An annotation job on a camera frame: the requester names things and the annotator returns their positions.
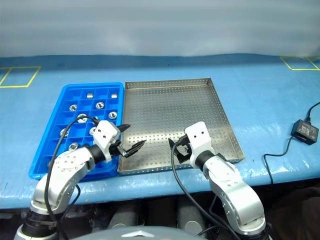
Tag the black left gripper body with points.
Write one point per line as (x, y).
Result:
(114, 150)

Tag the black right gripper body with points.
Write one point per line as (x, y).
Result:
(185, 145)

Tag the silver metal roller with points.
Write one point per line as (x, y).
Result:
(92, 130)
(90, 95)
(99, 105)
(114, 95)
(113, 115)
(74, 146)
(73, 107)
(81, 119)
(64, 132)

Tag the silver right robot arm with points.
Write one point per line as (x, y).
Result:
(225, 180)

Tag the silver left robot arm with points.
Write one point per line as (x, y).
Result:
(65, 170)

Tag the perforated steel tray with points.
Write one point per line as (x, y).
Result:
(170, 110)

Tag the blue plastic compartment tray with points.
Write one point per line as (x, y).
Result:
(72, 95)

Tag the black power adapter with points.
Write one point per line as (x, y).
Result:
(303, 130)

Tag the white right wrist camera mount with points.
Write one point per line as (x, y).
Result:
(200, 140)

